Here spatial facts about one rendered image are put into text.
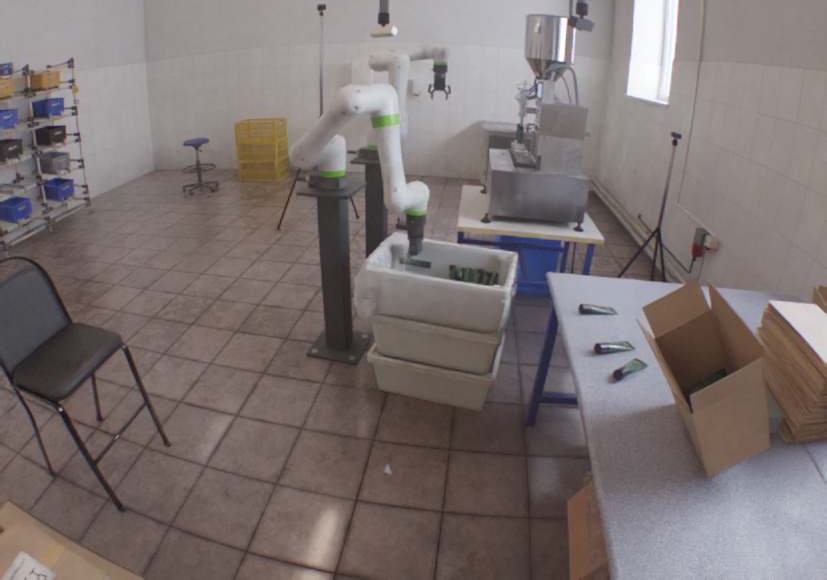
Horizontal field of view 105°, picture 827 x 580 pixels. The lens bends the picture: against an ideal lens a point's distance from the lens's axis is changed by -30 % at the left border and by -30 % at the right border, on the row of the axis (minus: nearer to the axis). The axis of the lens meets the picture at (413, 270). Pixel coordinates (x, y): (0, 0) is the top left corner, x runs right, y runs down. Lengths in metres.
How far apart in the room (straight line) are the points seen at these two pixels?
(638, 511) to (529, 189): 1.62
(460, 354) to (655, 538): 1.30
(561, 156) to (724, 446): 1.62
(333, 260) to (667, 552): 1.89
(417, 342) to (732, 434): 1.40
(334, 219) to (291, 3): 4.80
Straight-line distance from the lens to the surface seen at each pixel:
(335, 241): 2.20
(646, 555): 0.94
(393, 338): 2.03
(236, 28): 6.95
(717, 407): 0.95
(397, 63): 2.59
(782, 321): 1.40
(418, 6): 6.14
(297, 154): 1.98
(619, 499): 0.99
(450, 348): 1.97
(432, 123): 6.09
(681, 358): 1.18
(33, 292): 2.01
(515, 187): 2.20
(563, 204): 2.25
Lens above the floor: 1.49
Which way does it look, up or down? 26 degrees down
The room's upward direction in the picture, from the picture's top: 2 degrees clockwise
